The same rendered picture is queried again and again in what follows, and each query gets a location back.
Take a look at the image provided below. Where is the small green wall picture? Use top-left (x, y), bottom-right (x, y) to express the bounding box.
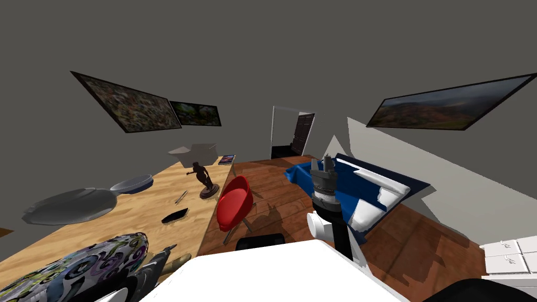
top-left (168, 100), bottom-right (222, 127)

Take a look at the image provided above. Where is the grey frying pan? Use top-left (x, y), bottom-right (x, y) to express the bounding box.
top-left (22, 187), bottom-right (119, 227)

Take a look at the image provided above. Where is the dark brown figure statue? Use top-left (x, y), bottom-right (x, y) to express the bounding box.
top-left (186, 161), bottom-right (221, 200)

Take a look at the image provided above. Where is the tan stick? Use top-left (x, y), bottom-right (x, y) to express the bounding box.
top-left (161, 253), bottom-right (192, 274)

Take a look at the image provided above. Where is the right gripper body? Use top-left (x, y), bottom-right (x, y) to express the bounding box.
top-left (310, 169), bottom-right (339, 193)

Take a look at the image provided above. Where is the wide landscape wall picture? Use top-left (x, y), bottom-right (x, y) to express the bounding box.
top-left (366, 72), bottom-right (537, 132)

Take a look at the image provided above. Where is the blue and white bed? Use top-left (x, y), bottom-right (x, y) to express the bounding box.
top-left (284, 153), bottom-right (432, 246)

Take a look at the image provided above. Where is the grey open box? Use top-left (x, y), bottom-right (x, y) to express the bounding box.
top-left (167, 143), bottom-right (219, 169)

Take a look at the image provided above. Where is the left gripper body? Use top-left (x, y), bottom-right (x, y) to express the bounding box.
top-left (125, 244), bottom-right (178, 296)

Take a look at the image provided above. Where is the black flat dish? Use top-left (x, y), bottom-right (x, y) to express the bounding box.
top-left (161, 208), bottom-right (190, 225)

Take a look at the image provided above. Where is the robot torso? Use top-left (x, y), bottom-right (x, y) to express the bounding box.
top-left (138, 232), bottom-right (414, 302)

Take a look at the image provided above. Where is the swirl patterned round object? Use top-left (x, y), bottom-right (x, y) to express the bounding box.
top-left (0, 232), bottom-right (150, 302)

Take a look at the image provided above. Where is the grey blue bowl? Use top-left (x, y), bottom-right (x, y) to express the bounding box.
top-left (109, 174), bottom-right (154, 196)

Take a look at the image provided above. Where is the light wooden desk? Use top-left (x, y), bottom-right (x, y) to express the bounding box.
top-left (0, 155), bottom-right (237, 302)

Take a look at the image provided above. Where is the white drawer cabinet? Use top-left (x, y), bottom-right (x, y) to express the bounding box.
top-left (479, 234), bottom-right (537, 291)

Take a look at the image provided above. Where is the red round chair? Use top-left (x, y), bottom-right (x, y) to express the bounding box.
top-left (216, 175), bottom-right (255, 245)

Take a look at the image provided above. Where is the dark brown door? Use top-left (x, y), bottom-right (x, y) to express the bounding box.
top-left (291, 112), bottom-right (316, 156)

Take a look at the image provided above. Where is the large mottled wall picture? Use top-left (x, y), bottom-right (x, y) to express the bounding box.
top-left (69, 71), bottom-right (183, 134)

